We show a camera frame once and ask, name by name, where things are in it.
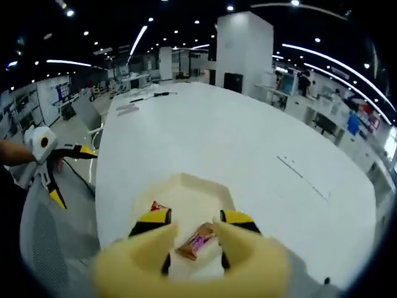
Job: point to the cream hexagonal container tray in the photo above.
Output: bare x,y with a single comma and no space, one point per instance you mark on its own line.
198,205

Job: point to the yellow stick packets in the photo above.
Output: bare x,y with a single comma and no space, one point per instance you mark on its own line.
124,267

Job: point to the blue box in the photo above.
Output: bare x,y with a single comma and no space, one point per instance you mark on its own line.
353,124

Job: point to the white mesh chair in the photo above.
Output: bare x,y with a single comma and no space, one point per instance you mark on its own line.
40,242

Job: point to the small red food candy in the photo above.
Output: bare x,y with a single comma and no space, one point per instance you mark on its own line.
157,205

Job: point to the person's dark shirt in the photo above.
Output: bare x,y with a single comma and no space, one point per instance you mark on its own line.
10,198

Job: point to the long white counter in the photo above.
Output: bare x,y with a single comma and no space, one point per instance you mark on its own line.
310,108

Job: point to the small black tool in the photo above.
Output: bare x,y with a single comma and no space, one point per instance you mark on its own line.
161,93

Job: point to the black square box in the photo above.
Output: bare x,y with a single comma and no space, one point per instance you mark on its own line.
232,82

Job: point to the white device with blue screen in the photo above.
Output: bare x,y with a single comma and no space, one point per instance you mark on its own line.
287,82

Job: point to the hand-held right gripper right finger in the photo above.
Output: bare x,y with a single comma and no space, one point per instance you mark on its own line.
239,219

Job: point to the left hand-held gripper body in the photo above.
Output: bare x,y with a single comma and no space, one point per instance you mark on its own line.
40,147

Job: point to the pale pink strip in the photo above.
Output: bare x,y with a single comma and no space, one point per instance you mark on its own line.
127,109

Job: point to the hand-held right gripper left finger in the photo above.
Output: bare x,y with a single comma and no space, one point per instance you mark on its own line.
152,222

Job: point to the brown purple food packet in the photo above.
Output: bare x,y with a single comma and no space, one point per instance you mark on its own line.
195,242

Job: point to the thin black pen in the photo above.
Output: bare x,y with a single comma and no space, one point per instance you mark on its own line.
136,100

